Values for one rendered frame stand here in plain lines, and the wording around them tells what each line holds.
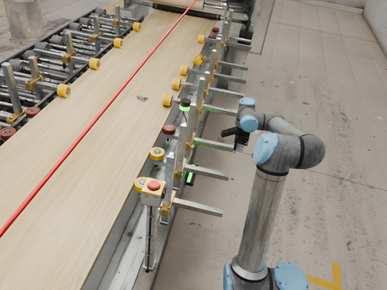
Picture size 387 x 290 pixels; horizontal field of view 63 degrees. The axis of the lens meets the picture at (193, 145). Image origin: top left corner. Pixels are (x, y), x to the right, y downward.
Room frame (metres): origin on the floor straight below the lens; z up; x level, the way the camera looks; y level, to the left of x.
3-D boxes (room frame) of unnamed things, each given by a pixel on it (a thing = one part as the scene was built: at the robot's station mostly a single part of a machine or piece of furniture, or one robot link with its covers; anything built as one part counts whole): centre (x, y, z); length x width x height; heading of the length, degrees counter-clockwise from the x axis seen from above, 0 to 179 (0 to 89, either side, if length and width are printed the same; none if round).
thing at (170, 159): (1.04, 0.09, 0.92); 0.04 x 0.04 x 0.48; 84
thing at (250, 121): (1.43, -0.28, 1.14); 0.12 x 0.12 x 0.09; 3
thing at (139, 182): (1.09, 0.22, 0.85); 0.08 x 0.08 x 0.11
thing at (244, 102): (1.54, -0.26, 1.14); 0.10 x 0.09 x 0.12; 3
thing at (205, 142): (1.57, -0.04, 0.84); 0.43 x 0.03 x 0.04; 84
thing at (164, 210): (1.06, 0.09, 0.82); 0.14 x 0.06 x 0.05; 174
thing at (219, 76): (2.32, -0.08, 0.95); 0.50 x 0.04 x 0.04; 84
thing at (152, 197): (0.78, 0.12, 1.18); 0.07 x 0.07 x 0.08; 84
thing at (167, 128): (1.59, 0.16, 0.85); 0.08 x 0.08 x 0.11
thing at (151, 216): (0.78, 0.12, 0.93); 0.05 x 0.05 x 0.45; 84
